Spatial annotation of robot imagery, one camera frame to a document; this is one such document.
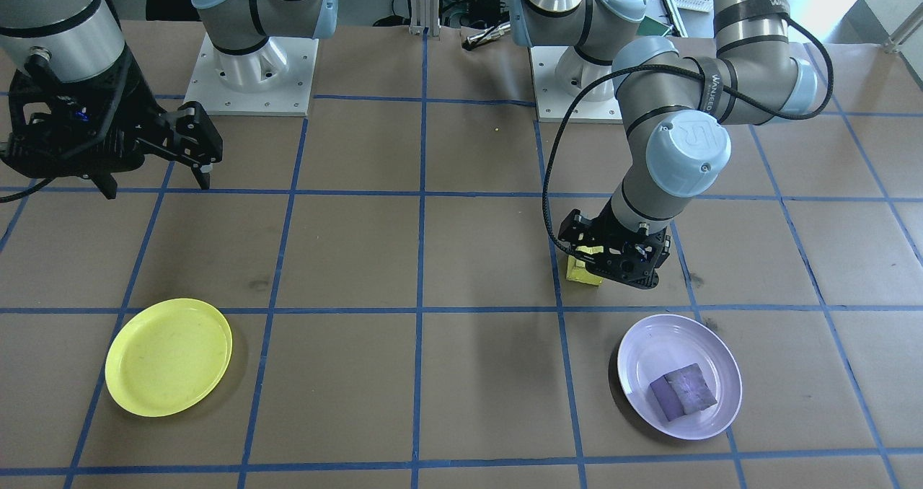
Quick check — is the yellow foam block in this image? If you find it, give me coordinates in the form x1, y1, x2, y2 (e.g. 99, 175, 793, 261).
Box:
566, 244, 604, 286

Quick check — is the purple foam block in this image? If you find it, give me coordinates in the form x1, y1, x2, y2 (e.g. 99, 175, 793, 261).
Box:
650, 364, 717, 422

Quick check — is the white round plate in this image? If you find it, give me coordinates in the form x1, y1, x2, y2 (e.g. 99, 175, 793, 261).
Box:
617, 314, 743, 441

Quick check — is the yellow plastic plate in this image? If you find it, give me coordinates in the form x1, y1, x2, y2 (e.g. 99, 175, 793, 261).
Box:
105, 299, 234, 418

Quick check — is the green flat board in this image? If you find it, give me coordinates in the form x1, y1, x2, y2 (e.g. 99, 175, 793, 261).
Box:
640, 14, 680, 39

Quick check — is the silver metal tool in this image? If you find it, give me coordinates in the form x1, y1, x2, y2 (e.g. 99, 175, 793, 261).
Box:
464, 22, 514, 51

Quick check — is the aluminium profile bar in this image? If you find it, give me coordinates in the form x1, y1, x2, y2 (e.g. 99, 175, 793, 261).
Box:
881, 19, 923, 55

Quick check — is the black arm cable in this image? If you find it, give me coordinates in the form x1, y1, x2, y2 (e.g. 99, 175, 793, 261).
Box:
542, 13, 836, 253
0, 177, 45, 203

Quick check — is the white square base plate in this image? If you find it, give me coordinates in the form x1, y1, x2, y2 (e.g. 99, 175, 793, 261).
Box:
184, 33, 319, 117
529, 45, 624, 123

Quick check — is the black velcro strap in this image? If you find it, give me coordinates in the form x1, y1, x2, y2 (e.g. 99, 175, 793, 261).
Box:
695, 56, 723, 123
714, 0, 791, 39

